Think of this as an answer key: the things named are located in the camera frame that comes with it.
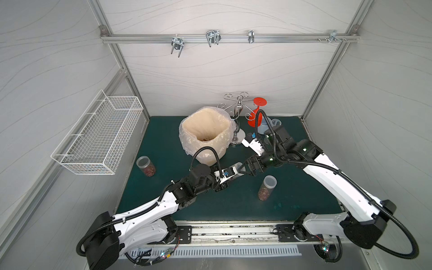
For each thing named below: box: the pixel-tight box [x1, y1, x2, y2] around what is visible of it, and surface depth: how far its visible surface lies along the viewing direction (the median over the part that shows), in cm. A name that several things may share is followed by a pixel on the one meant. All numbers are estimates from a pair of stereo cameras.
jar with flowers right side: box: [257, 174, 278, 202], surface depth 75 cm
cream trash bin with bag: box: [178, 106, 237, 167], surface depth 85 cm
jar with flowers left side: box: [136, 155, 156, 178], surface depth 88 cm
